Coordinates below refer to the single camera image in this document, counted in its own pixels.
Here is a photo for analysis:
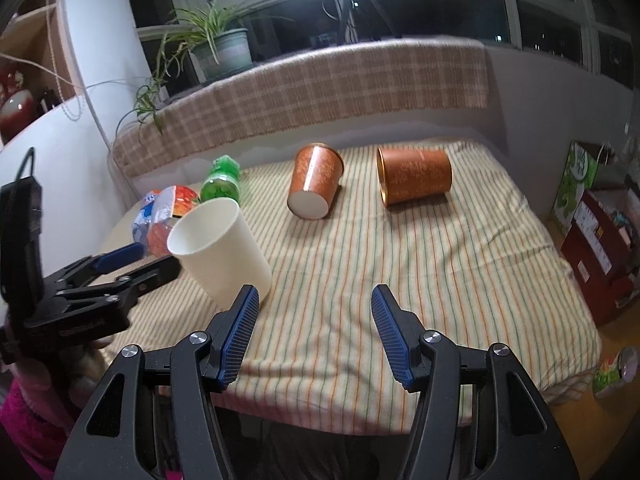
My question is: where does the dark red box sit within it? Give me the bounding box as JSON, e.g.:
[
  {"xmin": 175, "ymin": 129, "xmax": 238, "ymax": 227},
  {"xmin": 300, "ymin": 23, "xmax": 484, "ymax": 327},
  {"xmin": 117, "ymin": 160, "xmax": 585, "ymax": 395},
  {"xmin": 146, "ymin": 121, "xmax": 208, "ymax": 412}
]
[{"xmin": 560, "ymin": 187, "xmax": 640, "ymax": 327}]

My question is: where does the checked cloth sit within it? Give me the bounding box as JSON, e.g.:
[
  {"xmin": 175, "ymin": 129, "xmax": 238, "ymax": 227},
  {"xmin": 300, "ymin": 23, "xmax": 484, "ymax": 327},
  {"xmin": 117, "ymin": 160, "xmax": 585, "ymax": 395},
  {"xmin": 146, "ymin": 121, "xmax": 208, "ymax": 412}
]
[{"xmin": 112, "ymin": 37, "xmax": 489, "ymax": 179}]

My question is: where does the striped bed sheet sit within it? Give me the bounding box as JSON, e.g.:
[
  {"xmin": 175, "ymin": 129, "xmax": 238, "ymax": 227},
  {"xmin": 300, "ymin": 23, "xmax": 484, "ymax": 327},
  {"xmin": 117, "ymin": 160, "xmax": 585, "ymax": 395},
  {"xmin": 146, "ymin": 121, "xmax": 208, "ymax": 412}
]
[{"xmin": 95, "ymin": 137, "xmax": 603, "ymax": 436}]

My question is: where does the small orange patterned cup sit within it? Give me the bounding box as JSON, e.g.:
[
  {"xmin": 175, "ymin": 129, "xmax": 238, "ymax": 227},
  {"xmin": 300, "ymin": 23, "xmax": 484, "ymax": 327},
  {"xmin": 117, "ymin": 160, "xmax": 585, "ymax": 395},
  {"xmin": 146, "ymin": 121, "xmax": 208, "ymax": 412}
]
[{"xmin": 287, "ymin": 142, "xmax": 346, "ymax": 220}]

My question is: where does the white cord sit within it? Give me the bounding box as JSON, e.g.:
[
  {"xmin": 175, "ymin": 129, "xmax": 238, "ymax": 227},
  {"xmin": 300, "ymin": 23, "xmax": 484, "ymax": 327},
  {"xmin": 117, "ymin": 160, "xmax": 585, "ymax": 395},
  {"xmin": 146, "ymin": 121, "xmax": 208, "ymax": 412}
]
[{"xmin": 0, "ymin": 50, "xmax": 114, "ymax": 152}]

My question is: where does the red vase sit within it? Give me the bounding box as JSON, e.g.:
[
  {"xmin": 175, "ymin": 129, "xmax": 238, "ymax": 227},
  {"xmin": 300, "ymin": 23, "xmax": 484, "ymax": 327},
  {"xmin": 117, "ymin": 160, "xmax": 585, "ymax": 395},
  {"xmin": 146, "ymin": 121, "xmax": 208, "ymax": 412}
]
[{"xmin": 0, "ymin": 72, "xmax": 39, "ymax": 144}]

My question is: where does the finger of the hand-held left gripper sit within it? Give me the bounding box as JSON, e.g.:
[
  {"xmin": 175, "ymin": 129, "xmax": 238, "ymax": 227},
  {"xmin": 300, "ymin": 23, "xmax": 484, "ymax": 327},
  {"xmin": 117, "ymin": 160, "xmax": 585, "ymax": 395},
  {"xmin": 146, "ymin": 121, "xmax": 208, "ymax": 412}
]
[
  {"xmin": 56, "ymin": 257, "xmax": 182, "ymax": 312},
  {"xmin": 46, "ymin": 242, "xmax": 147, "ymax": 292}
]

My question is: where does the colourful can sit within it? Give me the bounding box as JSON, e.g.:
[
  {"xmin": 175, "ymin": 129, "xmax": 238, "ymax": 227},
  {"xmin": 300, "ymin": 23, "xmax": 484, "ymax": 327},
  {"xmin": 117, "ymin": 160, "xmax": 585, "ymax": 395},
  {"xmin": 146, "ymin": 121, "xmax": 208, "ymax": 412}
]
[{"xmin": 592, "ymin": 346, "xmax": 639, "ymax": 401}]

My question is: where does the green plastic bottle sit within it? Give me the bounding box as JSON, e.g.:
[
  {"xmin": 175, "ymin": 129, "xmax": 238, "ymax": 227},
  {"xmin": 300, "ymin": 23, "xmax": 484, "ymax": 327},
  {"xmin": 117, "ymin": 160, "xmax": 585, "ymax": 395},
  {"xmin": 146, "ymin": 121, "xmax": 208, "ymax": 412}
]
[{"xmin": 200, "ymin": 156, "xmax": 244, "ymax": 206}]

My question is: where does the large orange patterned cup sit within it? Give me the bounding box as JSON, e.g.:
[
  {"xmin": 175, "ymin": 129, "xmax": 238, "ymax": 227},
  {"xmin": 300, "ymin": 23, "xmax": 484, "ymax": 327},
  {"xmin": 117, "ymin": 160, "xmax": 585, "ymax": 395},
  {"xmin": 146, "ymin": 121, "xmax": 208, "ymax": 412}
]
[{"xmin": 376, "ymin": 146, "xmax": 453, "ymax": 207}]

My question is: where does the green gift box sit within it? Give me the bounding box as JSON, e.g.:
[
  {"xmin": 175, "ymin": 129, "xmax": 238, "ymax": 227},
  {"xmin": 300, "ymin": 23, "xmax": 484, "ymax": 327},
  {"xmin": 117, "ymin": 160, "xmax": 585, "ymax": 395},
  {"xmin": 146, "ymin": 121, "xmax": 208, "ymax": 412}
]
[{"xmin": 550, "ymin": 141, "xmax": 622, "ymax": 237}]

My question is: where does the black tripod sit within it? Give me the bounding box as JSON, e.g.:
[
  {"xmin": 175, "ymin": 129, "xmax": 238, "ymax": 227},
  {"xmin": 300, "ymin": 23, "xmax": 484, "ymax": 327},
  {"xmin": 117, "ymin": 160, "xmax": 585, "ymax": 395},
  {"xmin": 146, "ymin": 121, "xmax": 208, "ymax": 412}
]
[{"xmin": 322, "ymin": 0, "xmax": 404, "ymax": 47}]

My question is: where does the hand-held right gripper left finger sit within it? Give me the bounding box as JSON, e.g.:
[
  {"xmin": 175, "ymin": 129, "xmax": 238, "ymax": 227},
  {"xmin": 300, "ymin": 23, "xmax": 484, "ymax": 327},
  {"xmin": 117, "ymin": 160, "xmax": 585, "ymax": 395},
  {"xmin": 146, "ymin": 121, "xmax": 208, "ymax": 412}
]
[{"xmin": 52, "ymin": 284, "xmax": 261, "ymax": 480}]

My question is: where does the wooden shelf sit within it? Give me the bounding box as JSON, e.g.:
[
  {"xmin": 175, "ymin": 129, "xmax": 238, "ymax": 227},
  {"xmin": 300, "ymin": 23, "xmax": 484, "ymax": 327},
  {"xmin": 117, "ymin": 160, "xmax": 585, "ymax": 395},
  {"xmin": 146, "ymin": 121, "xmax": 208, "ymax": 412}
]
[{"xmin": 0, "ymin": 0, "xmax": 77, "ymax": 147}]

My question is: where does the white window frame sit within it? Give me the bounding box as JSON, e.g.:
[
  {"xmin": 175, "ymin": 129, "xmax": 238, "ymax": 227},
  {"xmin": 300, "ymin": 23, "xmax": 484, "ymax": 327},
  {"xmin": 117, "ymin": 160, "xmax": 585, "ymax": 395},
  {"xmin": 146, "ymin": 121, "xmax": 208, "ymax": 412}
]
[{"xmin": 125, "ymin": 0, "xmax": 637, "ymax": 92}]

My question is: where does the orange white snack packet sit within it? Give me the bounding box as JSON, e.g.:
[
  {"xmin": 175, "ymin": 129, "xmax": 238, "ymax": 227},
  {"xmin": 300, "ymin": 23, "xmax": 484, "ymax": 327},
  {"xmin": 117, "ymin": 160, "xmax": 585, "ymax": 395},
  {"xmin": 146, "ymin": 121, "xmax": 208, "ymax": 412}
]
[{"xmin": 131, "ymin": 185, "xmax": 201, "ymax": 258}]

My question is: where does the potted spider plant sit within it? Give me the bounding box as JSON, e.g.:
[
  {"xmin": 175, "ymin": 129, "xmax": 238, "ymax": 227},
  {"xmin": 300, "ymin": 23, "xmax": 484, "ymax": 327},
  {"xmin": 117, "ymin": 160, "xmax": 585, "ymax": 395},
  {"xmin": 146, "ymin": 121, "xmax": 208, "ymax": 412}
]
[{"xmin": 115, "ymin": 0, "xmax": 296, "ymax": 137}]

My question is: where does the white cup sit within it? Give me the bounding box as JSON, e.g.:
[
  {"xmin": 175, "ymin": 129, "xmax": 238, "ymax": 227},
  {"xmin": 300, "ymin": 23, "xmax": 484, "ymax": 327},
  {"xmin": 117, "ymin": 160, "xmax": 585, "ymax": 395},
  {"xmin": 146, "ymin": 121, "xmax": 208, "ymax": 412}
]
[{"xmin": 166, "ymin": 199, "xmax": 273, "ymax": 308}]

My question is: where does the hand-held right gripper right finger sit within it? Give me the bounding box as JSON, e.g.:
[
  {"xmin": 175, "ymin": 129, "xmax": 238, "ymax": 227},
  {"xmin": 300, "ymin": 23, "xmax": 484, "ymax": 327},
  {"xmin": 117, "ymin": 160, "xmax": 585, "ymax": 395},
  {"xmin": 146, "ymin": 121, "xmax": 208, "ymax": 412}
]
[{"xmin": 371, "ymin": 283, "xmax": 581, "ymax": 480}]

